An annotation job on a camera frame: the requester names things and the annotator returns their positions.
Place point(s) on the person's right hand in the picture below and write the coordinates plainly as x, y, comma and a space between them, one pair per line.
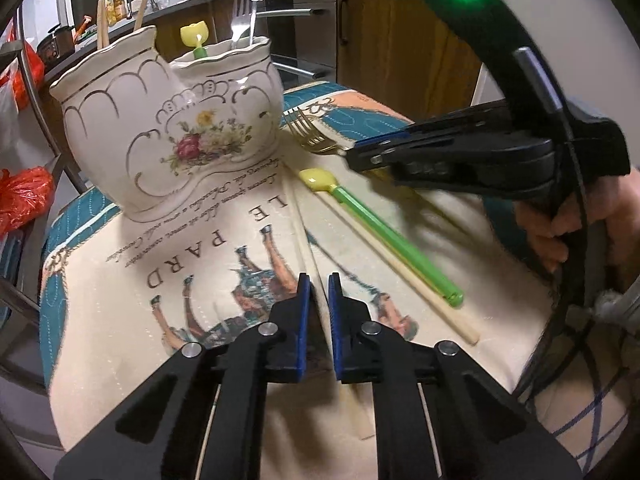
547, 232

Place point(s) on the crumpled red plastic bag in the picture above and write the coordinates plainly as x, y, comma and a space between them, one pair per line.
22, 197

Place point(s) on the wooden base cabinets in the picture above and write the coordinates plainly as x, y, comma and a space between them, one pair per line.
220, 15

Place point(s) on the printed table cloth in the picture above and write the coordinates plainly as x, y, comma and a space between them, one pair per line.
125, 360

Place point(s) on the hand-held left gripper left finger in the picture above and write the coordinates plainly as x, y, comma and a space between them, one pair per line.
302, 325

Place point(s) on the grey kitchen countertop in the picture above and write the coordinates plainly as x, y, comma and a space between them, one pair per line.
170, 7

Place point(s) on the floral ceramic utensil holder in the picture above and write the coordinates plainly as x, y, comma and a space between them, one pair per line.
150, 125

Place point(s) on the yellow juice bottle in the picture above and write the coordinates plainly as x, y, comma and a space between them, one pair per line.
116, 9

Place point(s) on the silver fork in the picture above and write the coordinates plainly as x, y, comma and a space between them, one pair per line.
241, 10

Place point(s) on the built-in steel oven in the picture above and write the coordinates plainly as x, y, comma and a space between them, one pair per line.
300, 35

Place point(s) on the dark red rice cooker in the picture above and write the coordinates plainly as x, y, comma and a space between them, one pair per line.
56, 42

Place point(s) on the metal shelf rack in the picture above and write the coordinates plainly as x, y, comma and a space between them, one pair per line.
37, 85

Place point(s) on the green utensil with yellow tip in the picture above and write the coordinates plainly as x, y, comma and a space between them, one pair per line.
390, 240
194, 35

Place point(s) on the gold fork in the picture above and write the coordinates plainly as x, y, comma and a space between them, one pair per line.
310, 132

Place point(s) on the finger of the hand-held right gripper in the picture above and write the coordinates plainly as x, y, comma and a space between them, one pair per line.
450, 165
390, 135

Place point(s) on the hanging red plastic bag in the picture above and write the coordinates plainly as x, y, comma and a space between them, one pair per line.
27, 72

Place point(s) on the white plastic bag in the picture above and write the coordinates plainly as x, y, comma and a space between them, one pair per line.
6, 115

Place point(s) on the wooden cabinet side panel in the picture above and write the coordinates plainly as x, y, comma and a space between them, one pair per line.
400, 45

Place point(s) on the plaid clothing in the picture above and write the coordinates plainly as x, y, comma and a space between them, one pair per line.
600, 410

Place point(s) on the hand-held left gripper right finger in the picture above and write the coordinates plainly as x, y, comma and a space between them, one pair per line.
336, 330

